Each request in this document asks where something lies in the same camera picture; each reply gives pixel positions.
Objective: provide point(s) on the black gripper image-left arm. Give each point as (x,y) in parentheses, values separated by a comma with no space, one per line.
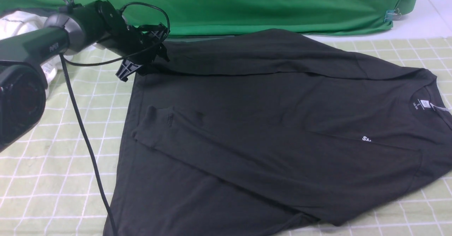
(100,23)

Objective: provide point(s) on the dark gray long-sleeved shirt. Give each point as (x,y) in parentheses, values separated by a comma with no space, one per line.
(259,133)

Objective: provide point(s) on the crumpled white shirt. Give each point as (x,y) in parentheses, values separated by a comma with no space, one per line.
(19,22)

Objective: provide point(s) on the green backdrop cloth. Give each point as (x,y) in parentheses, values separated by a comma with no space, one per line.
(234,17)

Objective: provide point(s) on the light green checkered table mat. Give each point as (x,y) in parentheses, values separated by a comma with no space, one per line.
(48,185)

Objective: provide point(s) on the blue binder clip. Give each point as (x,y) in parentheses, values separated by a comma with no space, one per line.
(392,15)

